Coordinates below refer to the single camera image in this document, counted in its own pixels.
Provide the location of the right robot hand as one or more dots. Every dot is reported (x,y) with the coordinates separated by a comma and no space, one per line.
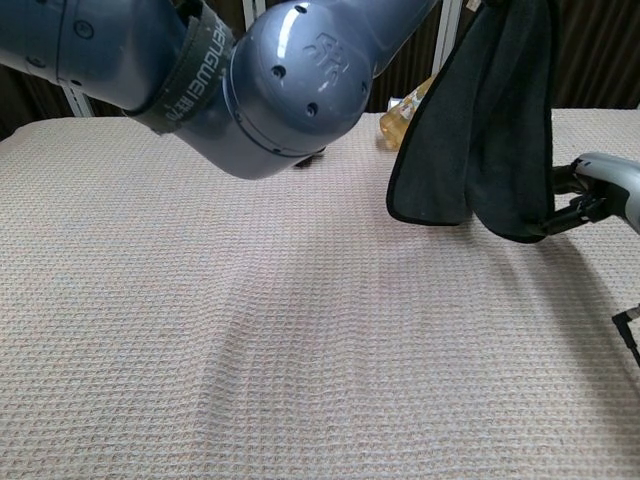
(612,180)

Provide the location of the pink and black cloth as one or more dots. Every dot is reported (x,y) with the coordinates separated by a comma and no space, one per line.
(480,125)

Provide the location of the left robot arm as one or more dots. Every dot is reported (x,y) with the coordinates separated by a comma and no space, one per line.
(280,90)

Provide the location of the yellow tea bottle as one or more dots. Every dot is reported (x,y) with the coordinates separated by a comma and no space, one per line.
(400,122)

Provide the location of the beige woven tablecloth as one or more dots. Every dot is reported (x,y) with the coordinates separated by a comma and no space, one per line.
(300,325)

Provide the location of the grey metal partition post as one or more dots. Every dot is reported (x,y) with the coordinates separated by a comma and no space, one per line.
(447,35)
(80,102)

